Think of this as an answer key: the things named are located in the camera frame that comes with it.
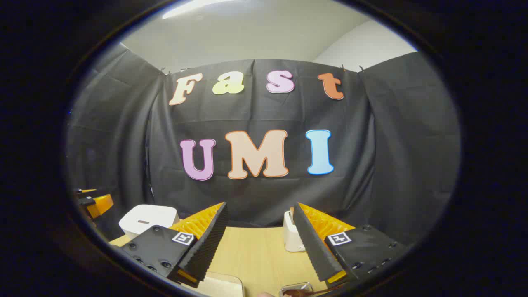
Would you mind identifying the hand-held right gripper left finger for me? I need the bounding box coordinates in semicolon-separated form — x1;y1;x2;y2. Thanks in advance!
122;201;229;288

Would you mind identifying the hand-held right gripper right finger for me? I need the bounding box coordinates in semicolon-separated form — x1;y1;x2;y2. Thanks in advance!
292;202;409;288

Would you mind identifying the clear chopstick holder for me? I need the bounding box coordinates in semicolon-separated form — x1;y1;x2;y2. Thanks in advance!
279;282;314;297

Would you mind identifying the white rice cooker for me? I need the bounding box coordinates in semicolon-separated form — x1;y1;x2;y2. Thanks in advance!
119;204;180;240

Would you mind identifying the brown wooden spoon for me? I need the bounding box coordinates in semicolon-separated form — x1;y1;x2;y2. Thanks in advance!
285;285;345;297

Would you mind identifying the white toaster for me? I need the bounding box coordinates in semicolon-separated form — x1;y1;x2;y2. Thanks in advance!
283;210;306;252

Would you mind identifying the clear square glass dish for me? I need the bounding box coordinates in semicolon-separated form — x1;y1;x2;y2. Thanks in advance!
194;271;246;297

